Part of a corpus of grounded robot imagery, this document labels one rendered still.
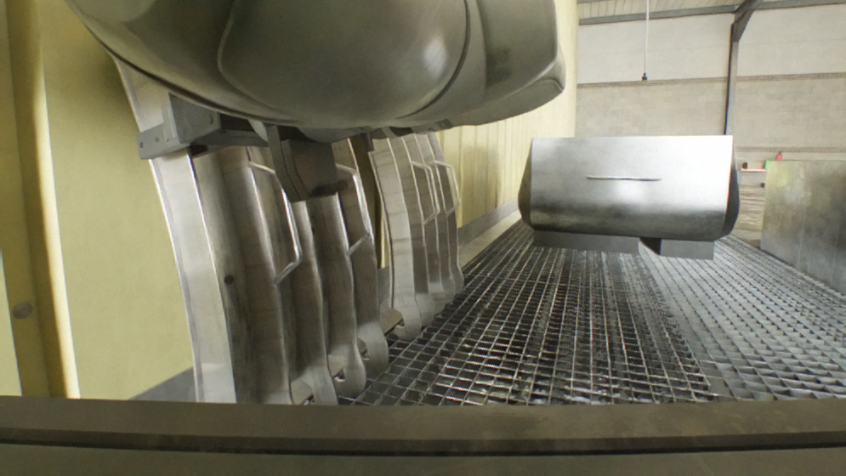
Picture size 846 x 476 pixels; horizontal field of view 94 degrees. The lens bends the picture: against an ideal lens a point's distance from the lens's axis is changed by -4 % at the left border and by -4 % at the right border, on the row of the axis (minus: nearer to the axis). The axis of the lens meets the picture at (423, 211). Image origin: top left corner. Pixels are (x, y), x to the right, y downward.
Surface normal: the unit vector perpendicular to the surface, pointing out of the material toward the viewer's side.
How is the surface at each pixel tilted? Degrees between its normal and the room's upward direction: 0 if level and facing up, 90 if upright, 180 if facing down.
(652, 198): 90
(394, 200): 90
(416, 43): 115
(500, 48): 121
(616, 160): 91
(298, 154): 77
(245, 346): 87
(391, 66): 128
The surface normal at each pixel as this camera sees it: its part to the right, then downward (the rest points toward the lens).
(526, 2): 0.25, 0.17
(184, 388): 0.93, 0.05
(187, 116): -0.37, 0.11
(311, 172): 0.90, -0.18
